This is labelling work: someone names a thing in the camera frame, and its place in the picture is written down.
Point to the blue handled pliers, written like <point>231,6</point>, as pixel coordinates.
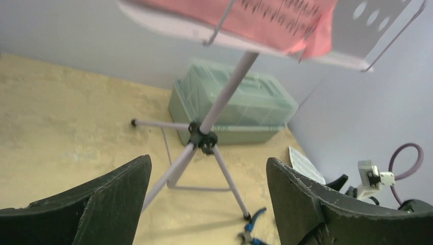
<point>246,236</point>

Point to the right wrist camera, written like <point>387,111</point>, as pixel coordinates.
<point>372,180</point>

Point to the white sheet music page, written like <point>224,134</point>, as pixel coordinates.
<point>303,165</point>

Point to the white perforated music stand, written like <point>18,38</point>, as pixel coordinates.
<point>356,28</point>

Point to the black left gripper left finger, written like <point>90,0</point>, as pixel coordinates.
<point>105,210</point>

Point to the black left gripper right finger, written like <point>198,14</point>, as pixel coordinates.
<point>307,212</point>

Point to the pink sheet music page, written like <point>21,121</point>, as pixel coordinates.
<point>287,26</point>

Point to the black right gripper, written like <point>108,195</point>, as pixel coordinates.
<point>413,205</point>

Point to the clear green storage box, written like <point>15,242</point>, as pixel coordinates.
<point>258,110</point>

